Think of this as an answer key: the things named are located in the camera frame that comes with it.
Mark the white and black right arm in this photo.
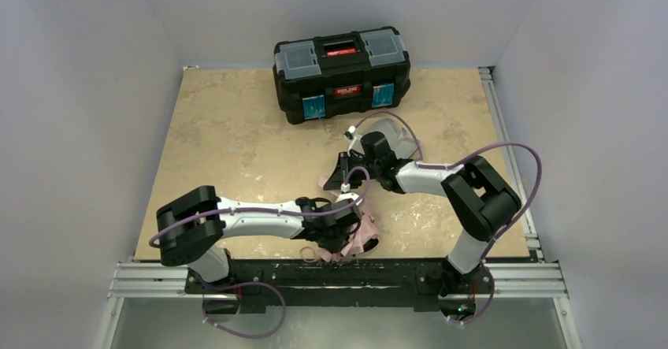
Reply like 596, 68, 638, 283
323, 131, 522, 290

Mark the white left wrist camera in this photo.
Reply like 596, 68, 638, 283
336, 183, 363, 206

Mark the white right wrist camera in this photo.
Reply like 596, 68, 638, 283
343, 125, 364, 154

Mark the black plastic toolbox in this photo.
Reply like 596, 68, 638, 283
273, 26, 411, 124

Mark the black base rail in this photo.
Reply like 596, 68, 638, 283
184, 258, 495, 317

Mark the pink and black folding umbrella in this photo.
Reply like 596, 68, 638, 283
299, 202, 380, 263

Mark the grey umbrella case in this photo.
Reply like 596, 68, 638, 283
362, 118, 418, 158

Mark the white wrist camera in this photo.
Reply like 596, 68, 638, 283
336, 183, 363, 206
343, 125, 364, 154

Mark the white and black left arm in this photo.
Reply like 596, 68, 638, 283
149, 185, 362, 283

